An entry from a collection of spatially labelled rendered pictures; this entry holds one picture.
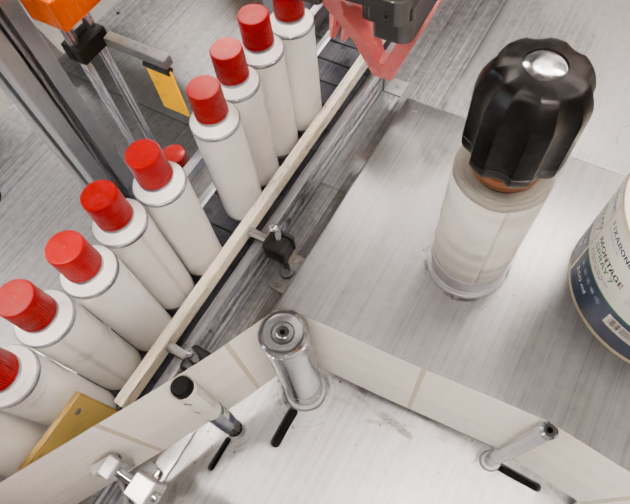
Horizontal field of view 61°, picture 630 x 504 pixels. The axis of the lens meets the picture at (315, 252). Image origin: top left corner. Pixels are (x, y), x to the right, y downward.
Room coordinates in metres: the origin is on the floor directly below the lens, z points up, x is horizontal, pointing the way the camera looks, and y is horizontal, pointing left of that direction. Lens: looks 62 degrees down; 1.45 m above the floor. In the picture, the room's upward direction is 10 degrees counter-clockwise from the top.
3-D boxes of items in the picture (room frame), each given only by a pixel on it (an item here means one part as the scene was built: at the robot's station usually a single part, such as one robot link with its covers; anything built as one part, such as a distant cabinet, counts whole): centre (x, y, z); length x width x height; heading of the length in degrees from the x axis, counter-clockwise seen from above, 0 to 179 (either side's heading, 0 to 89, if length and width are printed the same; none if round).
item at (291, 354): (0.14, 0.03, 0.97); 0.05 x 0.05 x 0.19
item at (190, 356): (0.18, 0.15, 0.89); 0.06 x 0.03 x 0.12; 52
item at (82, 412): (0.10, 0.26, 0.94); 0.10 x 0.01 x 0.09; 142
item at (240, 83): (0.42, 0.05, 0.98); 0.05 x 0.05 x 0.20
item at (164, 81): (0.37, 0.11, 1.09); 0.03 x 0.01 x 0.06; 52
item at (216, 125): (0.38, 0.08, 0.98); 0.05 x 0.05 x 0.20
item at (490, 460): (0.04, -0.13, 0.97); 0.02 x 0.02 x 0.19
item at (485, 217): (0.25, -0.17, 1.03); 0.09 x 0.09 x 0.30
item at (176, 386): (0.11, 0.11, 0.97); 0.02 x 0.02 x 0.19
